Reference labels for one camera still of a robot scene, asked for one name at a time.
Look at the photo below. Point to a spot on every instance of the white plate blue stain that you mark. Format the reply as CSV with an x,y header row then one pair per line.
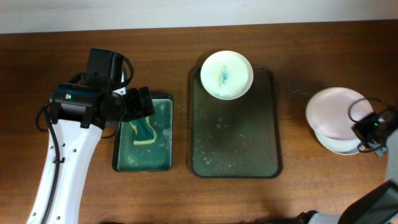
x,y
226,75

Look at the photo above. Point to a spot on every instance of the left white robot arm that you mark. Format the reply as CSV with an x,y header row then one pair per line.
x,y
76,114

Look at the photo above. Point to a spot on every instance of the green yellow scrubbing sponge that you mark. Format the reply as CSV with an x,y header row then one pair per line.
x,y
144,132

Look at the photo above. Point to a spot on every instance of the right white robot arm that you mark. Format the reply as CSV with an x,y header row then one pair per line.
x,y
378,206

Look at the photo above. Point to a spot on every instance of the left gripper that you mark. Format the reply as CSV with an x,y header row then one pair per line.
x,y
140,104

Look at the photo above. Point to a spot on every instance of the large dark serving tray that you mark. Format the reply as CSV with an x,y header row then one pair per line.
x,y
236,138

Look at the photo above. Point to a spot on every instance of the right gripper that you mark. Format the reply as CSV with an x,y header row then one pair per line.
x,y
359,127

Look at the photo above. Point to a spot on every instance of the pale blue plate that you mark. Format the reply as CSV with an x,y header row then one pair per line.
x,y
342,147

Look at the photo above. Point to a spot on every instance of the small green water tray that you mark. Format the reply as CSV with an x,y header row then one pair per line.
x,y
156,157

